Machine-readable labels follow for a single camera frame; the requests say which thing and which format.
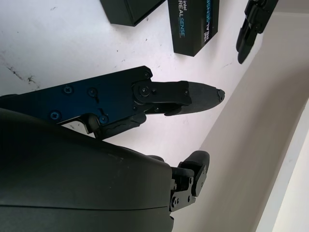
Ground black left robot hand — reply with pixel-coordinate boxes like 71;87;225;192
236;0;278;65

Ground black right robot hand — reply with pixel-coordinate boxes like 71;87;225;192
0;65;226;232

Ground black RealSense box lid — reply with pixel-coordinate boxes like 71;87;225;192
168;0;219;58

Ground black box base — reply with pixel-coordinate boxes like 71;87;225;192
100;0;169;27

